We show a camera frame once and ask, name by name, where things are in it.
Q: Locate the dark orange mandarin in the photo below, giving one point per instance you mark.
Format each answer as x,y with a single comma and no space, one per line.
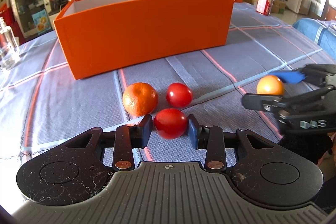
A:
140,99

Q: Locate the red snack canister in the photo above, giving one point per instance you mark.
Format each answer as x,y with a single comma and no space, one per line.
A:
264,7

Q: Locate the white glass door cabinet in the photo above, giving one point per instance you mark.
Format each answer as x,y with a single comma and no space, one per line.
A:
32,16

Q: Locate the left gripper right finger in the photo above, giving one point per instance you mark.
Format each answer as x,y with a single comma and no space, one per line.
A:
210,138

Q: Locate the red tomato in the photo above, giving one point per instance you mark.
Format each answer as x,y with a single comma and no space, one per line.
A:
179,95
170,123

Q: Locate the orange cardboard box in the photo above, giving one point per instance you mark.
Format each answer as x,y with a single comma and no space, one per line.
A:
98,36

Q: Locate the red tomato back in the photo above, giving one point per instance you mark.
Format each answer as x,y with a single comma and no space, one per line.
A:
170,123

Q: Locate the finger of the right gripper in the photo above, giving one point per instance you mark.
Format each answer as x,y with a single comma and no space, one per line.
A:
289,77

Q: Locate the orange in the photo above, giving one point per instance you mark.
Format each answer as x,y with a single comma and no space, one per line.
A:
270,85

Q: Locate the clear glass jar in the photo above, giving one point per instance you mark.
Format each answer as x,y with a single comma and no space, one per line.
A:
9,47

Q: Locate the blue plaid bedsheet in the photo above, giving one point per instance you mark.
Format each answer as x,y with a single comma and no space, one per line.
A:
42,105

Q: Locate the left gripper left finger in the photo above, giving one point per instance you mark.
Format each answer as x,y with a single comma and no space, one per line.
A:
128,137

